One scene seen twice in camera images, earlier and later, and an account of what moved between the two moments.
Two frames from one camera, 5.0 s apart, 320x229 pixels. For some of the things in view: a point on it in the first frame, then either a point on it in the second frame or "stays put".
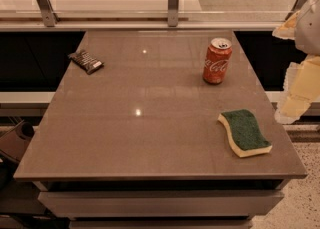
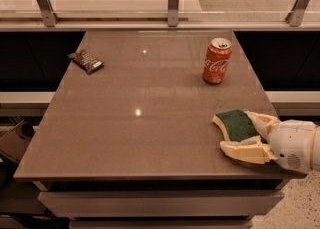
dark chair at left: (14, 141) stays put
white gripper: (309, 28) -> (290, 144)
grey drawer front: (166, 203) stays put
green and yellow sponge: (244, 131) stays put
